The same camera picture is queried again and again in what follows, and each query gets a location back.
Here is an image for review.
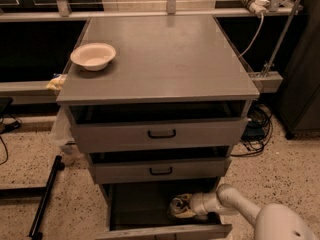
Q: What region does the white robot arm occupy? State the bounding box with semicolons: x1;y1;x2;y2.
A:
169;184;319;240

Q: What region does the clear plastic bag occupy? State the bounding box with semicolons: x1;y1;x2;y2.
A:
50;107;75;155

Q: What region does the grey metal frame rail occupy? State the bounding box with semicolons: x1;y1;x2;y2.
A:
0;71;283;105

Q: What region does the black cable bundle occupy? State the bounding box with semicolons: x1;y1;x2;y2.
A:
230;103;274;158

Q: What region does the white power cable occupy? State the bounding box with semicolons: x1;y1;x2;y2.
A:
237;13;265;59

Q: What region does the black floor bar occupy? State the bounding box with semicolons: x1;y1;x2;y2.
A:
29;155;65;240

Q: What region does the dark cabinet at right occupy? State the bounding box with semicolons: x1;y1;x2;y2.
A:
274;0;320;139

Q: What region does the black cable at left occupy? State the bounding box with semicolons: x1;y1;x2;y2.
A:
0;112;24;167

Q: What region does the silver 7up soda can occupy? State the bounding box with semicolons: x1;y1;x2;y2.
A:
169;198;186;217

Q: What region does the grey drawer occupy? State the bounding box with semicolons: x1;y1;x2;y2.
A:
89;147;231;184
96;178;232;240
71;102;248;153

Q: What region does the grey bottom drawer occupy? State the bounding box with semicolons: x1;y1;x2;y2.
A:
96;178;232;240

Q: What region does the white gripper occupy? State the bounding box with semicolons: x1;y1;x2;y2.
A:
171;192;223;219

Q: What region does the grey middle drawer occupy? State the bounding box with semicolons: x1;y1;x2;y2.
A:
89;147;231;184

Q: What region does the white paper bowl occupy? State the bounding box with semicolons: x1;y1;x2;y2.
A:
70;43;116;71

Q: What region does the yellow crumpled wrapper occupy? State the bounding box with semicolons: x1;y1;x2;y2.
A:
46;74;66;91

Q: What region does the grey top drawer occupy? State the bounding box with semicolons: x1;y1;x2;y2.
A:
71;102;248;153

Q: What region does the white power strip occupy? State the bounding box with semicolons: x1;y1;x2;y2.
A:
240;0;269;17

